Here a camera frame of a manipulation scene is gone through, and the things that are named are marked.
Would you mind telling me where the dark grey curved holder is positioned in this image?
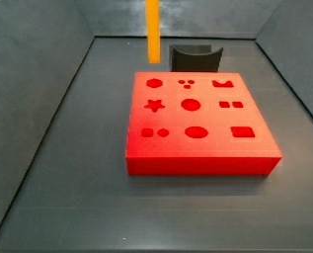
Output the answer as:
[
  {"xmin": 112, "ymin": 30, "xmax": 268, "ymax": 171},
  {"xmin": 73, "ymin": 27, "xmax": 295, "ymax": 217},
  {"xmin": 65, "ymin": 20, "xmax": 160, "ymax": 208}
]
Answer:
[{"xmin": 168, "ymin": 44, "xmax": 223, "ymax": 72}]

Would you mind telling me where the red shape-sorting block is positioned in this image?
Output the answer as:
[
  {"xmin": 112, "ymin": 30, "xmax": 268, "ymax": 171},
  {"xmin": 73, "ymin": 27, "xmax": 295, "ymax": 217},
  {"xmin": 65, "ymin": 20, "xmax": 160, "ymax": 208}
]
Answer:
[{"xmin": 125, "ymin": 72, "xmax": 280, "ymax": 175}]

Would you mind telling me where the orange square-circle peg object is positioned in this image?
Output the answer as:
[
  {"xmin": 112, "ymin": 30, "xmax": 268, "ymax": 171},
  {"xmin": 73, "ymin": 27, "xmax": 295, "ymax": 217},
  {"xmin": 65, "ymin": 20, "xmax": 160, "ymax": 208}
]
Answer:
[{"xmin": 145, "ymin": 0, "xmax": 159, "ymax": 63}]

